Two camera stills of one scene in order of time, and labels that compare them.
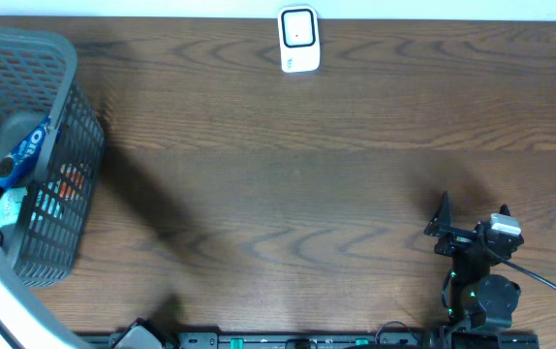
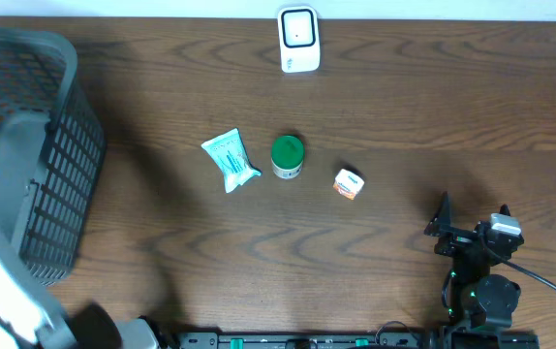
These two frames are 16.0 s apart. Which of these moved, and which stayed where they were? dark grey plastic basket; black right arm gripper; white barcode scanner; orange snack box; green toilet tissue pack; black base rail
Moved: green toilet tissue pack; orange snack box
Stayed: white barcode scanner; black right arm gripper; black base rail; dark grey plastic basket
